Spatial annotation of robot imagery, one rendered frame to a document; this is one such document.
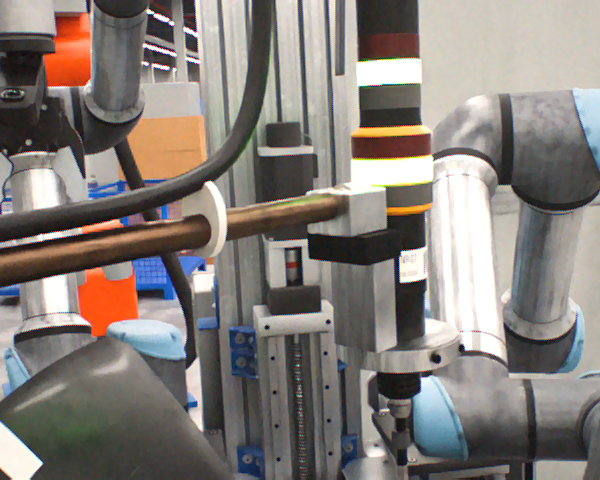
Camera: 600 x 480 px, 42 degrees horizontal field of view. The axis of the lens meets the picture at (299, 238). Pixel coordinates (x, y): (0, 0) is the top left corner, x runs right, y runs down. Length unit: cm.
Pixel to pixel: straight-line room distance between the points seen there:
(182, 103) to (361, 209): 1068
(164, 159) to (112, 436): 814
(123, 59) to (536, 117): 57
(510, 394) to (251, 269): 72
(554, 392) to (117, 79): 76
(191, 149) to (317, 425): 718
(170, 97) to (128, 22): 1000
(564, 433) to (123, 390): 45
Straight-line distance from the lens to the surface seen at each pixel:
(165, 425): 44
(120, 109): 129
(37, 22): 92
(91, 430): 41
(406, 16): 42
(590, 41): 260
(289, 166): 128
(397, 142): 41
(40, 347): 123
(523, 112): 99
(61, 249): 29
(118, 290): 441
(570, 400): 77
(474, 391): 76
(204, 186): 33
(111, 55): 116
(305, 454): 143
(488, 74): 244
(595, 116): 100
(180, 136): 848
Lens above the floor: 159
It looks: 9 degrees down
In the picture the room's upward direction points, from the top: 3 degrees counter-clockwise
